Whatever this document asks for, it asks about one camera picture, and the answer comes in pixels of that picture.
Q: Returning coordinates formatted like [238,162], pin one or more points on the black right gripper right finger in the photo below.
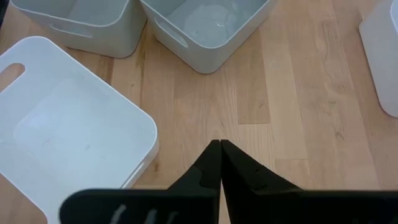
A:
[264,205]

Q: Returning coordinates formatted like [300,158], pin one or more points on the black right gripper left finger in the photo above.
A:
[192,205]

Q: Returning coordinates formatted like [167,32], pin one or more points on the grey plastic basket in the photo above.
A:
[202,59]
[102,40]

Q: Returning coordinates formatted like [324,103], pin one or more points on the clear plastic basket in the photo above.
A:
[382,62]

